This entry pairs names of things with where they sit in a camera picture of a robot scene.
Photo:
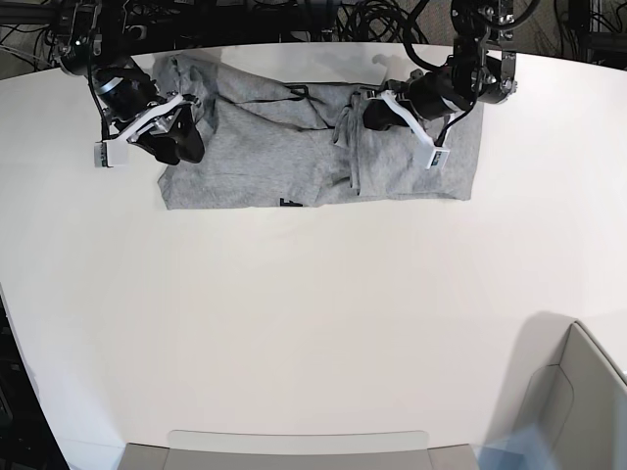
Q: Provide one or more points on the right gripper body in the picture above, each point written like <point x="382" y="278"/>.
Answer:
<point x="147" y="119"/>

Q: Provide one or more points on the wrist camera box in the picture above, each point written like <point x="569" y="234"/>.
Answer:
<point x="436" y="157"/>
<point x="111" y="153"/>

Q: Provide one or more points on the grey tray bottom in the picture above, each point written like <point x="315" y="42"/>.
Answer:
<point x="208" y="450"/>

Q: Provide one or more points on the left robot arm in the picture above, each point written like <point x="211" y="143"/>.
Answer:
<point x="477" y="77"/>

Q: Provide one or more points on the grey bin right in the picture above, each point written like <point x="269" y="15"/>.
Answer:
<point x="573" y="415"/>

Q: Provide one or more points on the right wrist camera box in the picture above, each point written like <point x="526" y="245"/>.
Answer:
<point x="111" y="153"/>

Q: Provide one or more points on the grey T-shirt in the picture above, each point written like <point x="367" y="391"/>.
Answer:
<point x="269" y="143"/>

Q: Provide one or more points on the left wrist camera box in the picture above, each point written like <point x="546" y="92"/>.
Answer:
<point x="436" y="157"/>

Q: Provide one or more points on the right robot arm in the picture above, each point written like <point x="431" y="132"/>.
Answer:
<point x="133" y="110"/>

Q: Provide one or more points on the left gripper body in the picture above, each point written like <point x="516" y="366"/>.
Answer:
<point x="424" y="96"/>

